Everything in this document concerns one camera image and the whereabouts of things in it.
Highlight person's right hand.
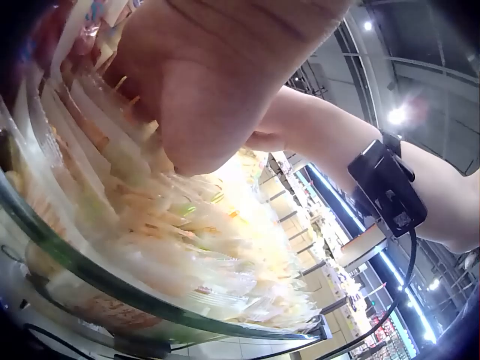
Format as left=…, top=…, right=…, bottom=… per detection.
left=247, top=87, right=384, bottom=192

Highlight person's left hand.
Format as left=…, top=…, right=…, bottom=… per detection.
left=102, top=0, right=354, bottom=176

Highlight person's left fingers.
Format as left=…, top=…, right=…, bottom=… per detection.
left=102, top=41, right=165, bottom=128

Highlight person's right fingers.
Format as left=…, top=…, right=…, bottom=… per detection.
left=247, top=130, right=280, bottom=151

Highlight long lit shop shelf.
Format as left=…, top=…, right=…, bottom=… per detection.
left=259, top=150, right=440, bottom=360

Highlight full shop shelf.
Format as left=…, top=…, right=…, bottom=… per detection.
left=0, top=0, right=332, bottom=351

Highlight black wrist band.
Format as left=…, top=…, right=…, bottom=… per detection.
left=347, top=131, right=429, bottom=238

